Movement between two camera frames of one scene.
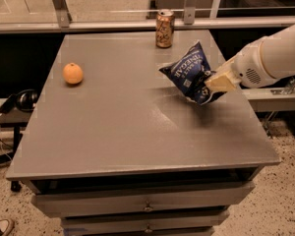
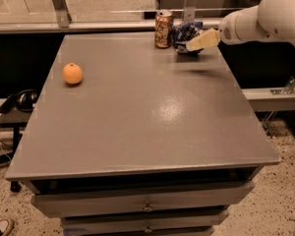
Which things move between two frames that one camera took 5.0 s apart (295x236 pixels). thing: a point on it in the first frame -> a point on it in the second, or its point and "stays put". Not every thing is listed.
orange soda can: x=164 y=28 stays put
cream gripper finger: x=220 y=84 -> x=208 y=38
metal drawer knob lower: x=147 y=230 stays put
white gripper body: x=247 y=66 -> x=226 y=29
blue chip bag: x=191 y=71 -> x=184 y=33
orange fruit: x=72 y=73 stays put
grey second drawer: x=150 y=224 stays put
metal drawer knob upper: x=147 y=206 stays put
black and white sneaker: x=2 y=227 stays put
